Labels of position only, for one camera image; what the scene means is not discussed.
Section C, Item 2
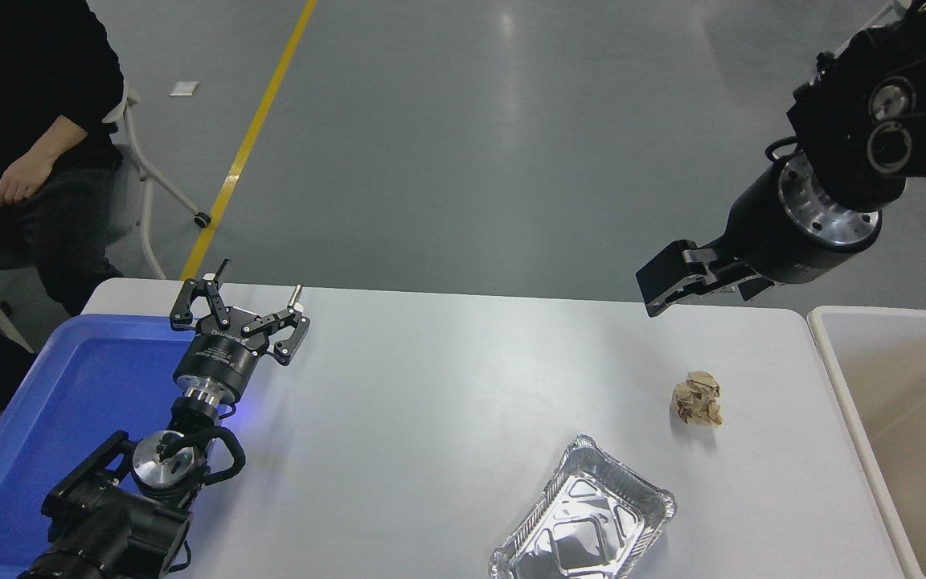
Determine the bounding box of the grey office chair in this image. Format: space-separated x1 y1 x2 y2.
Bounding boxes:
105 88 213 279

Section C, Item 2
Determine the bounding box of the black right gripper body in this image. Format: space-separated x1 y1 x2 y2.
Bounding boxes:
722 170 854 286

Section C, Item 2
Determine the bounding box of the crumpled tan paper ball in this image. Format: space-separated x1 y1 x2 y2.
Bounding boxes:
670 371 724 427

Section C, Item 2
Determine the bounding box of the person's left hand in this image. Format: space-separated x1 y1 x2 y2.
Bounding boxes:
0 157 54 207

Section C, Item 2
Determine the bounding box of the person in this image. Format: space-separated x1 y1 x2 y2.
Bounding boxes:
0 0 126 413

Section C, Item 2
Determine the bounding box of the blue plastic tray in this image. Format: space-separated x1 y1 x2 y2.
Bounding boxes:
0 313 247 579

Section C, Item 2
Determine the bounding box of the silver foil tray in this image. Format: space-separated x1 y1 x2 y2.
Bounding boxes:
489 435 678 579

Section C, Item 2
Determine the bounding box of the large pale bin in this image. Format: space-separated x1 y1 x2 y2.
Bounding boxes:
807 305 926 579

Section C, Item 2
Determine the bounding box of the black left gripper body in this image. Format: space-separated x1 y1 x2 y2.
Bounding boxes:
171 307 268 401

